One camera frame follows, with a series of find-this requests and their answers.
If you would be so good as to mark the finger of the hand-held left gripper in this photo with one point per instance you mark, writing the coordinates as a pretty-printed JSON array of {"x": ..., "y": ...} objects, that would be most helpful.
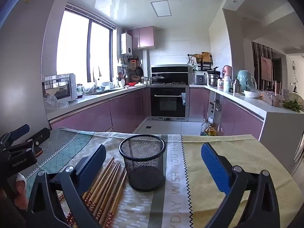
[
  {"x": 40, "y": 135},
  {"x": 20, "y": 130}
]

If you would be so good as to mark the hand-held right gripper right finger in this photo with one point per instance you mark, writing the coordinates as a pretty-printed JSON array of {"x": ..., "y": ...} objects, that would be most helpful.
[{"x": 213, "y": 168}]

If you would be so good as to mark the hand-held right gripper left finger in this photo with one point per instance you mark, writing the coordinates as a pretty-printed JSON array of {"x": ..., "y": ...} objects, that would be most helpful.
[{"x": 92, "y": 163}]

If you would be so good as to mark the bunch of wooden chopsticks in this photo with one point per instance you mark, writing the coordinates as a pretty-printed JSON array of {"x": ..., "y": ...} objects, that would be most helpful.
[{"x": 104, "y": 190}]

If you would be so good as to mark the black mesh holder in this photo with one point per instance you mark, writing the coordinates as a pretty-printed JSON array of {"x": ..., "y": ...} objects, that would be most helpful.
[{"x": 142, "y": 168}]

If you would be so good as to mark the person's left hand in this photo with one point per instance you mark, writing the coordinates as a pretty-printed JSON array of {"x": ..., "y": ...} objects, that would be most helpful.
[{"x": 21, "y": 190}]

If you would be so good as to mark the orange phone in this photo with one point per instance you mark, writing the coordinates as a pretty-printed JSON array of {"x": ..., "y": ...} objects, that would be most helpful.
[{"x": 39, "y": 152}]

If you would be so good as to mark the clear plastic bag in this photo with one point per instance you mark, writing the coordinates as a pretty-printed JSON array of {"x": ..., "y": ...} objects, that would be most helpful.
[{"x": 53, "y": 102}]

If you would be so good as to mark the yellow oil bottle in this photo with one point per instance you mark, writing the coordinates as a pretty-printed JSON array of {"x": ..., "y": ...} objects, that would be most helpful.
[{"x": 210, "y": 130}]

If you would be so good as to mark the clear plastic bottle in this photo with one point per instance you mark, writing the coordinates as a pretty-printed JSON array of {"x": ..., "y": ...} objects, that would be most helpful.
[{"x": 203, "y": 127}]

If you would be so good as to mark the printed patchwork tablecloth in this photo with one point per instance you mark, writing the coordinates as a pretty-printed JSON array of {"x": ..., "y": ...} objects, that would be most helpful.
[{"x": 256, "y": 156}]

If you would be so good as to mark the pink kitchen base cabinet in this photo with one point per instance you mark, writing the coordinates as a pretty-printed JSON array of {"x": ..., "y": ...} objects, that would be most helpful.
[
  {"x": 242, "y": 121},
  {"x": 95, "y": 114}
]

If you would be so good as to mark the white microwave oven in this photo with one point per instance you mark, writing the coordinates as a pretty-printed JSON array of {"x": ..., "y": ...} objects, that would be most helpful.
[{"x": 59, "y": 87}]

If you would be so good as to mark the grey refrigerator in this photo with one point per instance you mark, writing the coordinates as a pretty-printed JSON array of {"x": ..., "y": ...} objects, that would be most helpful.
[{"x": 23, "y": 76}]

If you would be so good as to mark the black built-in oven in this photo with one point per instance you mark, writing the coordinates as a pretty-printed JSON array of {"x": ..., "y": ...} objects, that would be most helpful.
[{"x": 167, "y": 104}]

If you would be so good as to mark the white bowl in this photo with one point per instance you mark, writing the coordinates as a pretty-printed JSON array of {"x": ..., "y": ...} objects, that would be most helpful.
[{"x": 251, "y": 95}]

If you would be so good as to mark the kitchen faucet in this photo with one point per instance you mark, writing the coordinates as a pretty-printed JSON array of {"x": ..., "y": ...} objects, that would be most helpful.
[{"x": 96, "y": 72}]

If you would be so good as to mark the steel thermos bottle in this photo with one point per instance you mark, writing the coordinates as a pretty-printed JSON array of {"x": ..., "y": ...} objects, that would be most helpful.
[{"x": 236, "y": 86}]

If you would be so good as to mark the steel cooking pot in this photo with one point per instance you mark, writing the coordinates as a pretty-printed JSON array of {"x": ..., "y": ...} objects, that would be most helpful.
[{"x": 213, "y": 80}]

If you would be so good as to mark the red bowl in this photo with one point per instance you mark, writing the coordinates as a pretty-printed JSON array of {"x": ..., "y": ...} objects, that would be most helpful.
[{"x": 131, "y": 83}]

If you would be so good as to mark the silver rice cooker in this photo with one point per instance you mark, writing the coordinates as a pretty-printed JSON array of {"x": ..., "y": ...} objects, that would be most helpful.
[{"x": 199, "y": 78}]

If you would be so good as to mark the clear plastic container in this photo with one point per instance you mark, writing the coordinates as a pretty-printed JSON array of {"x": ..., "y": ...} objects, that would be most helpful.
[{"x": 273, "y": 98}]

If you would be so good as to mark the green covered appliance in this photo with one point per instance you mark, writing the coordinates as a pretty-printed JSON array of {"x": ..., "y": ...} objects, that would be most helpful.
[{"x": 245, "y": 80}]

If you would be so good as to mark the pink kettle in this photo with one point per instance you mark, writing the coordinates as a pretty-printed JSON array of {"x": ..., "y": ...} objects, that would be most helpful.
[{"x": 227, "y": 71}]

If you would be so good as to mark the kitchen window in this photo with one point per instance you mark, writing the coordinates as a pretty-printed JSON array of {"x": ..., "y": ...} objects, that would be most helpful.
[{"x": 73, "y": 42}]

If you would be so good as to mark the green leafy vegetables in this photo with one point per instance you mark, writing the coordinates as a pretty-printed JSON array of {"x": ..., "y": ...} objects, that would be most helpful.
[{"x": 293, "y": 105}]

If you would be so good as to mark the black range hood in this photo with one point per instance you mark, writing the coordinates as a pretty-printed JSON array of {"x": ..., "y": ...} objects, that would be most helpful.
[{"x": 175, "y": 72}]

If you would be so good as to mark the black frying pan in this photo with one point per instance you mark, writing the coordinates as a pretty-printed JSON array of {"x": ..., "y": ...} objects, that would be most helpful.
[{"x": 139, "y": 71}]

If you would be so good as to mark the black shelf rack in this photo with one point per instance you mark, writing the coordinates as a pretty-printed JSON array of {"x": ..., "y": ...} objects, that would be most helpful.
[{"x": 206, "y": 64}]

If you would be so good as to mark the wok with lid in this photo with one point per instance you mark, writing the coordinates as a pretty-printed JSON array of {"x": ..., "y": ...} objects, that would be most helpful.
[{"x": 158, "y": 78}]

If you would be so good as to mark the wooden cutting board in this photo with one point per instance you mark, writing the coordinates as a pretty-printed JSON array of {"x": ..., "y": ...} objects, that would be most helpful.
[{"x": 206, "y": 57}]

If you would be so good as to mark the white water heater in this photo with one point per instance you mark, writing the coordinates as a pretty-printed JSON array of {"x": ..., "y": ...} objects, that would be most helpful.
[{"x": 125, "y": 44}]

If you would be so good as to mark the ceiling light panel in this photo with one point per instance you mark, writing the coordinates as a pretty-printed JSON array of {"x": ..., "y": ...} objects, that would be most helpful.
[{"x": 160, "y": 9}]

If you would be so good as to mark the framed wall picture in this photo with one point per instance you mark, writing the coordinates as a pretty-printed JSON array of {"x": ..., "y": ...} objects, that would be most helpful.
[{"x": 266, "y": 67}]

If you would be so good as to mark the pink wall cabinet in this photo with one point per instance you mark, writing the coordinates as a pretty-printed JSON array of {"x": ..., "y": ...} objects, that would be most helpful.
[{"x": 146, "y": 38}]

